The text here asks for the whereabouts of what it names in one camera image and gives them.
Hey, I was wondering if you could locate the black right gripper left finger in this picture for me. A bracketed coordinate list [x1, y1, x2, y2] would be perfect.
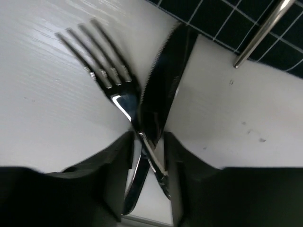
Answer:
[0, 131, 134, 227]

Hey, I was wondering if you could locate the dark checked cloth napkin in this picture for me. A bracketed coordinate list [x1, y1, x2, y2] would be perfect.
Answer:
[149, 0, 303, 78]

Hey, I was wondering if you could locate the silver spoon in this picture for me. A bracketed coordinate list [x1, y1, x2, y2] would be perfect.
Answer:
[233, 0, 295, 69]

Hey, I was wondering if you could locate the silver fork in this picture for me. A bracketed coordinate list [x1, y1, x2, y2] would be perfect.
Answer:
[55, 19, 170, 199]

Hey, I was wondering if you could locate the silver knife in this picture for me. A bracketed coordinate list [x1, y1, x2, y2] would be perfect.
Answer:
[122, 22, 197, 215]

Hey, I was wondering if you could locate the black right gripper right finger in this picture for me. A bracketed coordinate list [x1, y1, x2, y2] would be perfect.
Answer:
[164, 132, 303, 227]

